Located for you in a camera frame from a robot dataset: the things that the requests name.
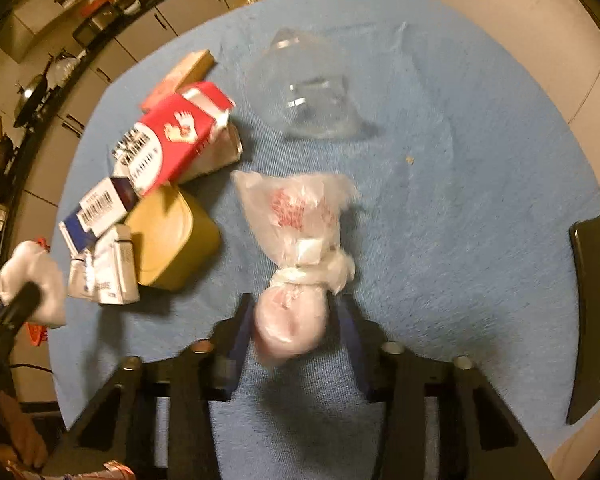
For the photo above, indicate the wok with metal lid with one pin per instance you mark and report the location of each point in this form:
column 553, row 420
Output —
column 35, row 91

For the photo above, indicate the orange cardboard box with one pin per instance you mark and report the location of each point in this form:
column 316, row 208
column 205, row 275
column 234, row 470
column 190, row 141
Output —
column 190, row 67

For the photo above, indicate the blue and white barcode box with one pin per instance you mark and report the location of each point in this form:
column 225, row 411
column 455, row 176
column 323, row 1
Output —
column 97, row 210

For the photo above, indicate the white tissue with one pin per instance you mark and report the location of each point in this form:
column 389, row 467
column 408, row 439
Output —
column 45, row 270

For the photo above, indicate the clear plastic container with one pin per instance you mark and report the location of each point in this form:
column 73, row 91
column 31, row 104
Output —
column 310, row 105

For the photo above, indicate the crumpled red white wrapper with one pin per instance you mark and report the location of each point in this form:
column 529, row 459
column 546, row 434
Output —
column 175, row 135

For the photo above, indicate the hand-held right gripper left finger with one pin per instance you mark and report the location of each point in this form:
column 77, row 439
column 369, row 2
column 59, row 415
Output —
column 240, row 332

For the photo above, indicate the red plastic mesh basket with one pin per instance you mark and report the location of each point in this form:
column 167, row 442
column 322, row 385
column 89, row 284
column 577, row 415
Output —
column 37, row 335

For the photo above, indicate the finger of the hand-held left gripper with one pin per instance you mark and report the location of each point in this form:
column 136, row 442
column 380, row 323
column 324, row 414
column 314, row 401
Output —
column 17, row 307

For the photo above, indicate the yellow tin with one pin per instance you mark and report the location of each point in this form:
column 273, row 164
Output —
column 175, row 240

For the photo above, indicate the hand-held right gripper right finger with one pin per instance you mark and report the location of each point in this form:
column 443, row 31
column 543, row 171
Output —
column 353, row 342

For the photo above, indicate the small white box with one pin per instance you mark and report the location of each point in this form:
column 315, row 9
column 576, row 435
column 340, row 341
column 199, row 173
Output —
column 107, row 270

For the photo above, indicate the blue table cloth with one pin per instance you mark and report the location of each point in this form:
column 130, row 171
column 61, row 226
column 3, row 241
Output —
column 455, row 235

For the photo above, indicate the knotted white plastic bag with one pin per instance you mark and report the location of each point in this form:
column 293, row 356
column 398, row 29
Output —
column 290, row 210

